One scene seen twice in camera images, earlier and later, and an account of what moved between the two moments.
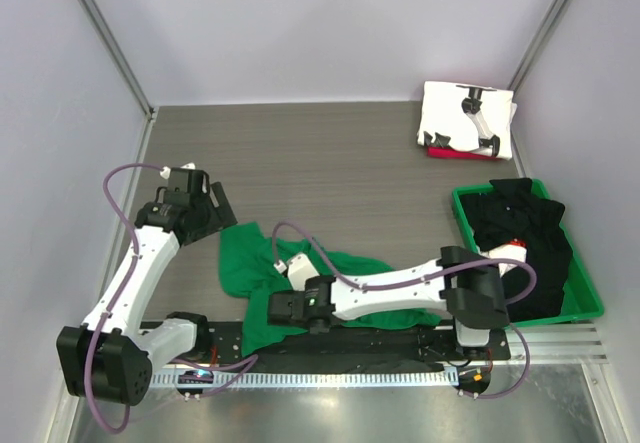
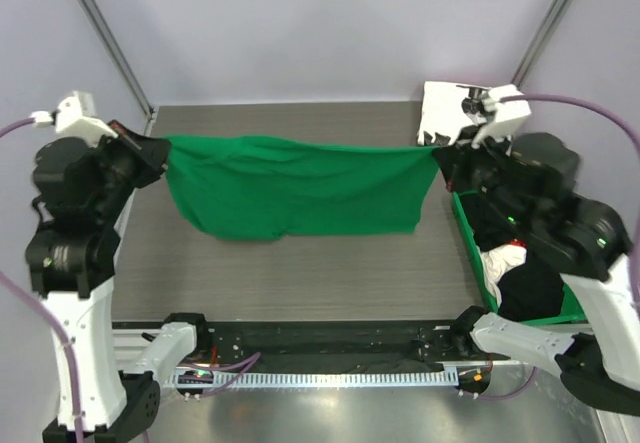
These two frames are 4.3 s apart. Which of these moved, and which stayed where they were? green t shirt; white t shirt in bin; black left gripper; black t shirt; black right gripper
Moved: black left gripper; green t shirt; black right gripper
Stayed: black t shirt; white t shirt in bin
